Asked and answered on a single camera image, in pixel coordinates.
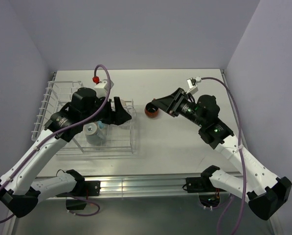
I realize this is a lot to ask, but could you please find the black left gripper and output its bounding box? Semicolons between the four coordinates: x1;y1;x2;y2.
82;95;131;125

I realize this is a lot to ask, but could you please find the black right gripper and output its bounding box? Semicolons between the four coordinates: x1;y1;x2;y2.
152;87;205;127

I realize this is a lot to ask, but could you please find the orange black mug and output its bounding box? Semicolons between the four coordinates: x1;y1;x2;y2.
144;102;159;118

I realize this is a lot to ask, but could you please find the light blue cream-lined mug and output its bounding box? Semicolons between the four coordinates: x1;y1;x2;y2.
97;121;105;129

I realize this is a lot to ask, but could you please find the grey footed mug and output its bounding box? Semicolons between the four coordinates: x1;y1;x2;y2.
83;122;106;145

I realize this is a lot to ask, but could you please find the beige cup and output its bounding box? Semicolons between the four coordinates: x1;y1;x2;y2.
111;98;132;114

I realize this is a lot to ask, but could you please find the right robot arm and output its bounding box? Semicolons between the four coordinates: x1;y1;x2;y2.
151;88;292;220

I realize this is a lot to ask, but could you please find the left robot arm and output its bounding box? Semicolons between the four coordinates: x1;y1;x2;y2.
0;87;132;218

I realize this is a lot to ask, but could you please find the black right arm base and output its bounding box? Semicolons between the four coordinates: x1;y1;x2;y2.
182;165;224;209

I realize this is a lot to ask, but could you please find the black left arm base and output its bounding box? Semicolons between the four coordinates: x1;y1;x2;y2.
65;169;101;211

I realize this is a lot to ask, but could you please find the white wire dish rack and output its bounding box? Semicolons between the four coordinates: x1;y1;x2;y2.
31;81;137;156

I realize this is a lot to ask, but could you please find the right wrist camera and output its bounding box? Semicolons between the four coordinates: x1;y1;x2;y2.
186;77;202;95

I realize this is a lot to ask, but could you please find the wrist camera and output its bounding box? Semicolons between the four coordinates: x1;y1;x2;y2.
92;76;109;98
186;77;202;95

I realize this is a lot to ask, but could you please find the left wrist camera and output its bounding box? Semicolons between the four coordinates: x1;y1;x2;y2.
92;76;109;98

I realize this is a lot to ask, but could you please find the aluminium mounting rail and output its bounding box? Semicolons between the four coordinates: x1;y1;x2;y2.
13;172;271;199

